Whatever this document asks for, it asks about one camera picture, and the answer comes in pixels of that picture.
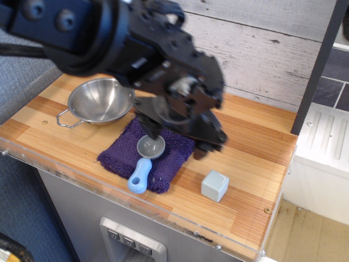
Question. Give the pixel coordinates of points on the steel button panel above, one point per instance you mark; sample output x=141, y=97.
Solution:
x=126, y=244

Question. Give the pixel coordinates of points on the pale grey block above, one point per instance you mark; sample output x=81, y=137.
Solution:
x=214, y=186

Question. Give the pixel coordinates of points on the small steel bowl with handle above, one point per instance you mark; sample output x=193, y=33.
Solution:
x=99, y=102

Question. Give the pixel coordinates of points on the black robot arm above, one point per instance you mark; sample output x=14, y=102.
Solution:
x=77, y=36

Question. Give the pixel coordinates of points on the clear acrylic edge guard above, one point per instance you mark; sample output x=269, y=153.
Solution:
x=255, y=165

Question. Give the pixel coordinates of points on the blue grey measuring scoop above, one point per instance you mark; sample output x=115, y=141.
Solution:
x=149, y=149

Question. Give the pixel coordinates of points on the dark grey right post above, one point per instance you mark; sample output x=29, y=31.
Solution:
x=322, y=57

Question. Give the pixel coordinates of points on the purple towel cloth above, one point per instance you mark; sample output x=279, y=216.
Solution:
x=122, y=156

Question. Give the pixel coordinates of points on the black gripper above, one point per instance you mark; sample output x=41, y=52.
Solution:
x=154, y=54

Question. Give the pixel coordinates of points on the yellow black object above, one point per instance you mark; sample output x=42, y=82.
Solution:
x=11, y=250

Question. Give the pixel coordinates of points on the white toy sink unit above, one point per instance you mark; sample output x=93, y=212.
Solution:
x=317, y=177

